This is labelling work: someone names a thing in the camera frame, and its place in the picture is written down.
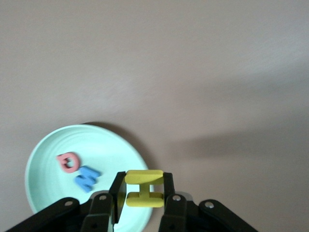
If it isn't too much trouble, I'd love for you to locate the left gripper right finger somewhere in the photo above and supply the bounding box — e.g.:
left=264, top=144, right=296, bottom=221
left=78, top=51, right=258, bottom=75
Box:
left=158, top=172, right=259, bottom=232

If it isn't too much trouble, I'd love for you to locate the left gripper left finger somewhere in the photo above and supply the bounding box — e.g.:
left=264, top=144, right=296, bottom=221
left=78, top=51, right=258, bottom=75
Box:
left=4, top=172, right=127, bottom=232

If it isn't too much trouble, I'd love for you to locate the yellow uppercase letter H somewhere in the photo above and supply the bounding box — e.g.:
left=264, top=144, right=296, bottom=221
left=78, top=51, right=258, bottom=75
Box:
left=125, top=170, right=165, bottom=208

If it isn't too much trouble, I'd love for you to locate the blue uppercase letter M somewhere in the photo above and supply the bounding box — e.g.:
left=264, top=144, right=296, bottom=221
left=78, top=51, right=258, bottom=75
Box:
left=73, top=166, right=100, bottom=193

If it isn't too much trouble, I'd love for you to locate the red uppercase letter Q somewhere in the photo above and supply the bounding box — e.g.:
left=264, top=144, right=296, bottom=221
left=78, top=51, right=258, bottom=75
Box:
left=56, top=151, right=80, bottom=174

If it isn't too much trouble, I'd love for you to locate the green plate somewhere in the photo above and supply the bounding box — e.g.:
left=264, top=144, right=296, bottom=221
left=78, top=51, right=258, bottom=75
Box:
left=25, top=124, right=152, bottom=232

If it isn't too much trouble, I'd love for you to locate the brown table cover sheet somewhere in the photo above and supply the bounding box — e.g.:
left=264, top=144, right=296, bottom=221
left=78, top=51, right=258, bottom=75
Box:
left=0, top=0, right=309, bottom=232

